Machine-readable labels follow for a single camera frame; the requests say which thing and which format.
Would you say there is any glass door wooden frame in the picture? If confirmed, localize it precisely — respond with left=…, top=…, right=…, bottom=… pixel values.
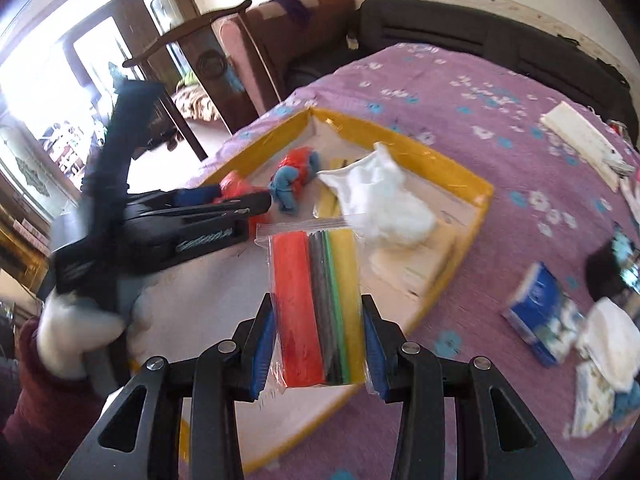
left=65, top=0, right=201, bottom=126

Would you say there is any yellow cardboard box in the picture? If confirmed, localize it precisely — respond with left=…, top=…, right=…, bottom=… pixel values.
left=177, top=106, right=496, bottom=473

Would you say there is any blue tissue packet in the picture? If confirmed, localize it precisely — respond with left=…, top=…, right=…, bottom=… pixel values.
left=501, top=261, right=586, bottom=367

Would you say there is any bag of coloured clay sticks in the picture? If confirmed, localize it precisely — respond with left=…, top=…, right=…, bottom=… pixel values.
left=255, top=214, right=381, bottom=403

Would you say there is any yellow sponge strip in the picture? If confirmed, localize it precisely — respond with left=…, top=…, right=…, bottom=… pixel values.
left=312, top=157, right=361, bottom=218

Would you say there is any patterned cushion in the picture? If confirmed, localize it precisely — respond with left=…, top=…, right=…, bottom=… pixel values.
left=172, top=82, right=221, bottom=121

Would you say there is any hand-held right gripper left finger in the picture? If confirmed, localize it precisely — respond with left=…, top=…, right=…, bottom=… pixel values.
left=55, top=294, right=278, bottom=480

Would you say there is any white cardboard box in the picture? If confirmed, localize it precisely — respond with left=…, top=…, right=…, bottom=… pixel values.
left=370, top=225, right=458, bottom=301

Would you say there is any purple cloth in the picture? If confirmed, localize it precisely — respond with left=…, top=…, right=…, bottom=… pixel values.
left=277, top=0, right=321, bottom=26

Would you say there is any black electric motor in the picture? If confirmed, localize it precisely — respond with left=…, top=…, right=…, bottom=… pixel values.
left=585, top=230, right=640, bottom=311

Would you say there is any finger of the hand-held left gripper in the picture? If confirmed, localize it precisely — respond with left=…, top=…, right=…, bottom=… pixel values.
left=145, top=216, right=251, bottom=262
left=125, top=187, right=273, bottom=222

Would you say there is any white paper booklet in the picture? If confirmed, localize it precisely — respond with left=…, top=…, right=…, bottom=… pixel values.
left=540, top=101, right=631, bottom=193

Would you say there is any brown armchair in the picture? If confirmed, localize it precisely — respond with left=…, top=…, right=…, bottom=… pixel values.
left=212, top=0, right=358, bottom=133

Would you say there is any blue and red plush toy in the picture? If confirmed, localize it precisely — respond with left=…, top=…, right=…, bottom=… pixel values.
left=270, top=146, right=321, bottom=213

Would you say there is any white plastic bag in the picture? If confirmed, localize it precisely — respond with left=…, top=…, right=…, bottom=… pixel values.
left=317, top=141, right=438, bottom=251

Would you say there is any person's left hand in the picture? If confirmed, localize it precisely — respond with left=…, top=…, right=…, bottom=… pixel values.
left=37, top=280, right=151, bottom=381

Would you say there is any white knit glove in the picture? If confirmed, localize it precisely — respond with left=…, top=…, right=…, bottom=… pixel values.
left=575, top=296, right=640, bottom=393

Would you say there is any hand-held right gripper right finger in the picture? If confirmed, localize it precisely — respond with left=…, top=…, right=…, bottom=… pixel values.
left=361, top=294, right=576, bottom=480

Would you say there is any dark wooden chair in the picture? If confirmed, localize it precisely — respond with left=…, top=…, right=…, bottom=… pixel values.
left=122, top=0, right=253, bottom=161

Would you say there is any red soft toy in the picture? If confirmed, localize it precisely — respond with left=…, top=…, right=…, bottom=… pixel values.
left=212, top=170, right=275, bottom=226

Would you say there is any person's left forearm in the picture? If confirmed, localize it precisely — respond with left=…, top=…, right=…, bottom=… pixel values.
left=0, top=315, right=113, bottom=480

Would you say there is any black sofa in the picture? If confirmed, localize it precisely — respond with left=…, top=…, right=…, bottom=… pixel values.
left=350, top=0, right=640, bottom=151

